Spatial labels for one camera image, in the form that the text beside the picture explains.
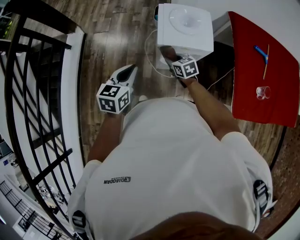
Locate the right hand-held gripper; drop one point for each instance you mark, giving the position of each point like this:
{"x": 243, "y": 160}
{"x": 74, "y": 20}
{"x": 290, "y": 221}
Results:
{"x": 186, "y": 68}

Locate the dark stair railing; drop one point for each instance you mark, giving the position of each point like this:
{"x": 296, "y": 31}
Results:
{"x": 47, "y": 16}

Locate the red tablecloth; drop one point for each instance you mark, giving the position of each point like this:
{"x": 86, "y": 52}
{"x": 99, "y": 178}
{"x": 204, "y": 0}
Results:
{"x": 248, "y": 93}

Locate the person's right forearm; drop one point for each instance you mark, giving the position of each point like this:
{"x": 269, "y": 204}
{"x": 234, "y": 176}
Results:
{"x": 211, "y": 110}

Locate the black metal balcony railing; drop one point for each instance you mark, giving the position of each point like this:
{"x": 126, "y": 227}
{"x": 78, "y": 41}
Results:
{"x": 23, "y": 211}

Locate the person's left forearm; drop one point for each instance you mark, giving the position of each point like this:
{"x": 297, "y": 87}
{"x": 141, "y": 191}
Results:
{"x": 105, "y": 138}

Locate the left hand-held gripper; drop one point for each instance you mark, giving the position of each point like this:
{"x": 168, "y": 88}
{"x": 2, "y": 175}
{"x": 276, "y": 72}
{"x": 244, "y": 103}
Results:
{"x": 112, "y": 98}

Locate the clear glass cup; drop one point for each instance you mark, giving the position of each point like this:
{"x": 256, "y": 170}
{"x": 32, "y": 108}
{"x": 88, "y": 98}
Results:
{"x": 263, "y": 93}

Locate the person's white t-shirt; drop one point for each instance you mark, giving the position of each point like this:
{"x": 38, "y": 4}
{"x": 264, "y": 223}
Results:
{"x": 168, "y": 159}

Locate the person's left white shoe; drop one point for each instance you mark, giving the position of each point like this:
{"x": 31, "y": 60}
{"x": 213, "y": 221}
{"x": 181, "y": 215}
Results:
{"x": 143, "y": 98}

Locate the white printed board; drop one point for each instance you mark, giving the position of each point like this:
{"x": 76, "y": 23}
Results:
{"x": 269, "y": 208}

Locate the white water dispenser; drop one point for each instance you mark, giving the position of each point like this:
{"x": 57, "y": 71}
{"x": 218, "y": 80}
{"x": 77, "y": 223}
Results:
{"x": 168, "y": 35}

